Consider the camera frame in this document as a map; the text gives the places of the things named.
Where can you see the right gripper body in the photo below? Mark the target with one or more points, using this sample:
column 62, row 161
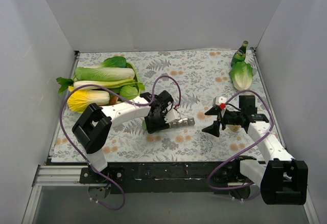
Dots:
column 221, row 118

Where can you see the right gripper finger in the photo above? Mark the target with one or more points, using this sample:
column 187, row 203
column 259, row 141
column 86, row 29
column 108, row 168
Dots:
column 214, row 111
column 213, row 129

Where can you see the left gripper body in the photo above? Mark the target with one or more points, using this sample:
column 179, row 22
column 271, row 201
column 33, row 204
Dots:
column 158, row 121

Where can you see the grey weekly pill organizer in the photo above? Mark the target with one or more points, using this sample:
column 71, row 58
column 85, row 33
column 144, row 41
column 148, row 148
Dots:
column 185, row 122

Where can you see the green pill bottle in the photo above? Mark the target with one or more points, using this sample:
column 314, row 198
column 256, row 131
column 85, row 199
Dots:
column 144, row 126

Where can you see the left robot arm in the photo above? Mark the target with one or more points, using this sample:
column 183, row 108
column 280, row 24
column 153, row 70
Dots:
column 93, row 127

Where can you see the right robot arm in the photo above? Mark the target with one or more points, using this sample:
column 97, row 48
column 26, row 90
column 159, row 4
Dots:
column 283, row 180

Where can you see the clear amber pill bottle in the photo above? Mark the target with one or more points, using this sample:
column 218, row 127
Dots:
column 234, row 128

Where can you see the round green cabbage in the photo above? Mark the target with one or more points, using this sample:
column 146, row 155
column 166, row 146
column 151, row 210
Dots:
column 128, row 92

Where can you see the white stalk bok choy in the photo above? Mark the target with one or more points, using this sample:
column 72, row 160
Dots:
column 72, row 85

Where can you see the green plastic tray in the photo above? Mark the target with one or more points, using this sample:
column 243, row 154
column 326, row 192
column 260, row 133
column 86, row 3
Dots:
column 112, row 74

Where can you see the green lettuce head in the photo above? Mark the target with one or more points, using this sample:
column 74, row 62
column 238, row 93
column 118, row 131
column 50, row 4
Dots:
column 241, row 75

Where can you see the green glass bottle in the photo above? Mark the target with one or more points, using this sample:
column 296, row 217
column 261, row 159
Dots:
column 240, row 54

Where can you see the dark green leafy vegetable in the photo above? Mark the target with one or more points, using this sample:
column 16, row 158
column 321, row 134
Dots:
column 114, row 62

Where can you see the yellow cabbage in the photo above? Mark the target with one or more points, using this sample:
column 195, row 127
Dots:
column 81, row 99

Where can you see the green napa cabbage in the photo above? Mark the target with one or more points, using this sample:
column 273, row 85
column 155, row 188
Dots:
column 103, row 74

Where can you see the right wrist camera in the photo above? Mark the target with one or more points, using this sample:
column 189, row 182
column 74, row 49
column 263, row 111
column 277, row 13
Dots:
column 219, row 102

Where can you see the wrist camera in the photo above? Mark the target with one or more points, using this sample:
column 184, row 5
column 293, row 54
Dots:
column 172, row 115
column 219, row 102

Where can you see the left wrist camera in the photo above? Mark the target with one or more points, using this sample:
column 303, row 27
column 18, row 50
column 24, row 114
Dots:
column 172, row 115

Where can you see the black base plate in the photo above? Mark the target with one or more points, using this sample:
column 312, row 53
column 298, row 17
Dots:
column 164, row 177

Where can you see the aluminium frame rail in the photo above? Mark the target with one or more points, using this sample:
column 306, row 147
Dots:
column 69, row 175

